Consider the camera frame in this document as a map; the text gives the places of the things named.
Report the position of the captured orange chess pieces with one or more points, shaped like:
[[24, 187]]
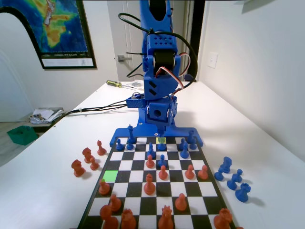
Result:
[[78, 169]]

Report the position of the small clear plastic packet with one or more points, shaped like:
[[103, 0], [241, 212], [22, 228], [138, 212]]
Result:
[[136, 84]]

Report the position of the red queen chess piece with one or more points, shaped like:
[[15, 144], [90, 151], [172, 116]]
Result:
[[166, 219]]

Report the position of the black and white chess board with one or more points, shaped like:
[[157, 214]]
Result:
[[133, 176]]

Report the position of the white door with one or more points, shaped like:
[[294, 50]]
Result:
[[119, 35]]

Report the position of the blue geared gripper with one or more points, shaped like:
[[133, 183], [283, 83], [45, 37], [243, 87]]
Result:
[[158, 114]]

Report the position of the framed New Zealand map poster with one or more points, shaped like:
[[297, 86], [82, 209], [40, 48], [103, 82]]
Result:
[[59, 23]]

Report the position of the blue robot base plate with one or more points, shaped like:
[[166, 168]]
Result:
[[147, 130]]

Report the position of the yellow and black screwdriver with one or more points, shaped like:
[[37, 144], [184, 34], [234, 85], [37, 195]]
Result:
[[114, 83]]

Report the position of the blue rook chess piece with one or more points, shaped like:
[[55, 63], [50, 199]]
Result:
[[243, 192]]

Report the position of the dark blue rounded object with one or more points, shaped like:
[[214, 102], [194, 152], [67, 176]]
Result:
[[188, 77]]

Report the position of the white light switch plate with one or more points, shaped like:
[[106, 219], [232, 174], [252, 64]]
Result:
[[212, 60]]

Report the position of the blue knight chess piece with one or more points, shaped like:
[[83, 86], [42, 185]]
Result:
[[226, 165], [151, 151]]

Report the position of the blue queen chess piece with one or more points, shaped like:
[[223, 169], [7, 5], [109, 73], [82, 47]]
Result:
[[190, 137]]

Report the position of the red rook chess piece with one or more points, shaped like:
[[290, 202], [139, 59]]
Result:
[[222, 219], [128, 220]]

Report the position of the blue king chess piece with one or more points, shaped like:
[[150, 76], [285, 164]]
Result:
[[130, 132]]

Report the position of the white arched panel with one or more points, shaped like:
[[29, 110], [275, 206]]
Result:
[[14, 71]]

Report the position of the red knight chess piece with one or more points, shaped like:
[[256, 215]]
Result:
[[87, 155], [108, 218]]

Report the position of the green plastic box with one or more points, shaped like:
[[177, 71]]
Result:
[[22, 135]]

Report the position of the red pawn chess piece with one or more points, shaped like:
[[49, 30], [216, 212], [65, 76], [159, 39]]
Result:
[[115, 203], [163, 173], [150, 162], [104, 188], [181, 203], [94, 164], [190, 173], [203, 173]]

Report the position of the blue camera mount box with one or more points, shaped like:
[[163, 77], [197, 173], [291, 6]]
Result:
[[134, 102]]

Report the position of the pile of papers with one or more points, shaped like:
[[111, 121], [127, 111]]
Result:
[[44, 114]]

